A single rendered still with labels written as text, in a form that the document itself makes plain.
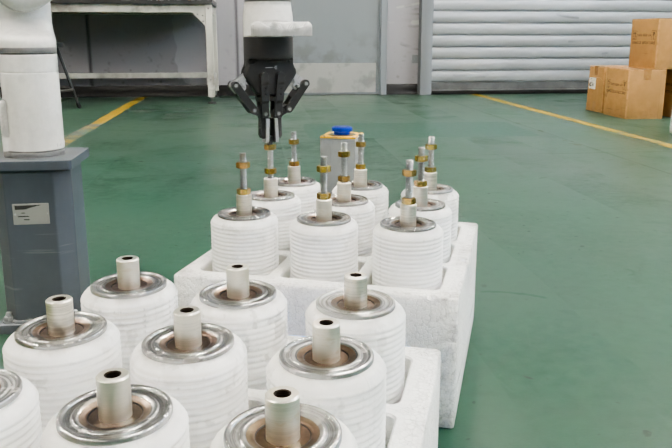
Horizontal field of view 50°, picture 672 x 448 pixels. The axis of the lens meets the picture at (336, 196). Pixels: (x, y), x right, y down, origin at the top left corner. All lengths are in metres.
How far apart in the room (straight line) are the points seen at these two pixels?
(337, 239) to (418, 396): 0.34
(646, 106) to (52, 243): 4.01
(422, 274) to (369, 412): 0.41
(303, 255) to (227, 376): 0.41
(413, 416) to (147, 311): 0.27
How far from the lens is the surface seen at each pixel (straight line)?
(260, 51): 1.08
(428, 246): 0.95
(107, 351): 0.65
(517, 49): 6.56
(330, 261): 0.97
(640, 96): 4.79
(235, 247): 1.01
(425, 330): 0.94
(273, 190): 1.14
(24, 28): 1.33
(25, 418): 0.57
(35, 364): 0.64
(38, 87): 1.30
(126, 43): 6.30
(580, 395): 1.12
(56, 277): 1.33
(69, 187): 1.31
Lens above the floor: 0.50
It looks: 13 degrees down
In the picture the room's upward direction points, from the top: straight up
